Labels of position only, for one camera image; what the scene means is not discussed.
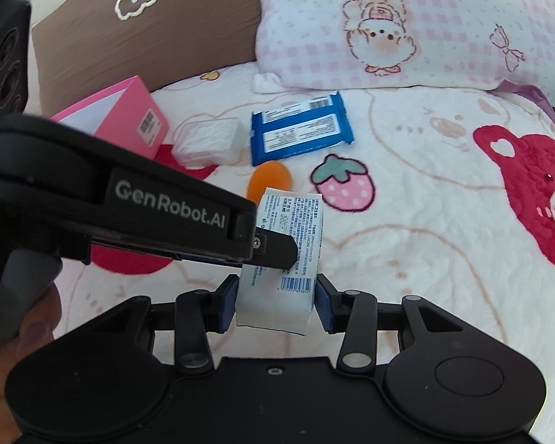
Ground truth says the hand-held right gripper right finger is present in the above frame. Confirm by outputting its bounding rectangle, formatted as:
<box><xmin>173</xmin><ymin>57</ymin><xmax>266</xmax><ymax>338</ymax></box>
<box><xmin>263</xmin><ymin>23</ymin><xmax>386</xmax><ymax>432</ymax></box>
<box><xmin>315</xmin><ymin>274</ymin><xmax>468</xmax><ymax>373</ymax></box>

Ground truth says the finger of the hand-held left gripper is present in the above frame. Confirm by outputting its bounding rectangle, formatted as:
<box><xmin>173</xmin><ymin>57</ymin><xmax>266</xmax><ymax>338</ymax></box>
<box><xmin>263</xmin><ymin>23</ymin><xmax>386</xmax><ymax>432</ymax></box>
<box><xmin>176</xmin><ymin>228</ymin><xmax>299</xmax><ymax>270</ymax></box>

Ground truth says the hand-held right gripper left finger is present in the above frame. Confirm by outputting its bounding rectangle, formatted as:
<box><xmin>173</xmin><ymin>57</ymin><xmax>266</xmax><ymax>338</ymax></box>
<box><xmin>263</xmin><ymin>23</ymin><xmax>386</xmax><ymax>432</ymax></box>
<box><xmin>115</xmin><ymin>274</ymin><xmax>239</xmax><ymax>374</ymax></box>

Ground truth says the orange egg sponge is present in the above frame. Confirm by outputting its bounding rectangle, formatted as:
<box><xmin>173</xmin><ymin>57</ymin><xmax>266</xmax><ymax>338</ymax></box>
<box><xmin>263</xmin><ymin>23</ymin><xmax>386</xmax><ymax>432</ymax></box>
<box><xmin>246</xmin><ymin>161</ymin><xmax>293</xmax><ymax>197</ymax></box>

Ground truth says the pink cardboard box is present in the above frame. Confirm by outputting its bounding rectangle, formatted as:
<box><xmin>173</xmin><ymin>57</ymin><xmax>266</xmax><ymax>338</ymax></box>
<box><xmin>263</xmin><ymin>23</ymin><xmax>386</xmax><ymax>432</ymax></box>
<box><xmin>48</xmin><ymin>75</ymin><xmax>169</xmax><ymax>160</ymax></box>

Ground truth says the blue wet wipes packet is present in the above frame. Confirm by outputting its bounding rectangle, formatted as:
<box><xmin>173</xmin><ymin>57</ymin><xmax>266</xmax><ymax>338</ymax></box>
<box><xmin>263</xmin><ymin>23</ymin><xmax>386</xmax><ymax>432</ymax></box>
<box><xmin>250</xmin><ymin>91</ymin><xmax>355</xmax><ymax>167</ymax></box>

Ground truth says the clear floss pick box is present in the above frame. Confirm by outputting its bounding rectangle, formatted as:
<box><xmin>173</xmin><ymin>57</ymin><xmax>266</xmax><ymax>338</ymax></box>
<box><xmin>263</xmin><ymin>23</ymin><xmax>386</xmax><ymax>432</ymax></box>
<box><xmin>171</xmin><ymin>117</ymin><xmax>242</xmax><ymax>167</ymax></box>

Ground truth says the person's left hand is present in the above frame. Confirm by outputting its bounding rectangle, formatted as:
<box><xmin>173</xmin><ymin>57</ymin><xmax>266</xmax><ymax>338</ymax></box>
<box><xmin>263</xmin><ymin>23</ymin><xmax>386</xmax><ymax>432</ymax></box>
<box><xmin>0</xmin><ymin>282</ymin><xmax>63</xmax><ymax>410</ymax></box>

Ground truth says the brown pillow with cloud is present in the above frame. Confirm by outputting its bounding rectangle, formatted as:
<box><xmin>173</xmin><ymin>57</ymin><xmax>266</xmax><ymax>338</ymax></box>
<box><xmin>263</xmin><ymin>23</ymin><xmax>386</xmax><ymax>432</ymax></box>
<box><xmin>30</xmin><ymin>0</ymin><xmax>262</xmax><ymax>116</ymax></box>

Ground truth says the pink checked pillow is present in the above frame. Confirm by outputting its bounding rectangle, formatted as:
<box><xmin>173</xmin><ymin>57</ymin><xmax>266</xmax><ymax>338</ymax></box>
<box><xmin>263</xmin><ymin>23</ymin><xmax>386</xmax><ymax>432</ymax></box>
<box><xmin>252</xmin><ymin>0</ymin><xmax>555</xmax><ymax>109</ymax></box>

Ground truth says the purple cloth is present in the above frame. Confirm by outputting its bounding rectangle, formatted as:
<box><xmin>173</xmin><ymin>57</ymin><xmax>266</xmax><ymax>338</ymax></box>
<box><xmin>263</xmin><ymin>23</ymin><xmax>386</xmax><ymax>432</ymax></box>
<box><xmin>492</xmin><ymin>78</ymin><xmax>555</xmax><ymax>121</ymax></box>

